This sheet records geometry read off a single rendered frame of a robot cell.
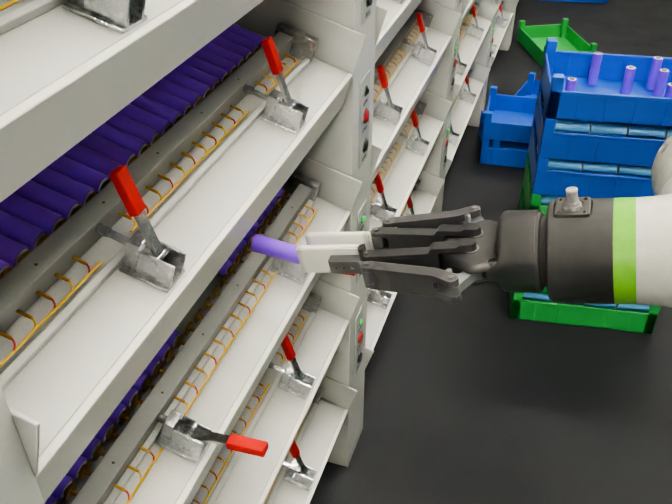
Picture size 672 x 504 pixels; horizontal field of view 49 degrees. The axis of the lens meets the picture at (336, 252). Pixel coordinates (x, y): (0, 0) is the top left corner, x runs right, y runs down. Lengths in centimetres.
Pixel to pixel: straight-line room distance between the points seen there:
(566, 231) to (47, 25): 42
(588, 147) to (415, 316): 52
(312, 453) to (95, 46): 85
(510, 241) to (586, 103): 78
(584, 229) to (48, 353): 42
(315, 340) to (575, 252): 52
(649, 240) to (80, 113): 44
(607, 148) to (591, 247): 83
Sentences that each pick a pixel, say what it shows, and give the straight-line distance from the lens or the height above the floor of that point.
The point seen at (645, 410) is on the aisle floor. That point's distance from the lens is 157.
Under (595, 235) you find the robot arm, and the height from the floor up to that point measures 73.
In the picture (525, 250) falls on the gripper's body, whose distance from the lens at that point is 66.
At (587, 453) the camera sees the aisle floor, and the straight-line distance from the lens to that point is 146.
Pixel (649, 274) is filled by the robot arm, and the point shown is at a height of 71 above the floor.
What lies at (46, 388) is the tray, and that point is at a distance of 50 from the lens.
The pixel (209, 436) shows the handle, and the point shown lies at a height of 56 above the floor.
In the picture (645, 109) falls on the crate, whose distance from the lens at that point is 144.
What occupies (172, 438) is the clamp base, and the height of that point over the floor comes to 56.
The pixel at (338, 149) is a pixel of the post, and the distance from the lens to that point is 96.
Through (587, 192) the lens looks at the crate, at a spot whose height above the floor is 33.
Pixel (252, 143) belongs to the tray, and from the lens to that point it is 73.
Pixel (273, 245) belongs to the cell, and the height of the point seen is 64.
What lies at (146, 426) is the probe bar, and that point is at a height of 58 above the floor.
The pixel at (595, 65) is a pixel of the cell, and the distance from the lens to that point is 156.
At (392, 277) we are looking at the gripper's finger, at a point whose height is 66.
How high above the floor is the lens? 108
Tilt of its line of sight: 36 degrees down
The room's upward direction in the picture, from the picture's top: straight up
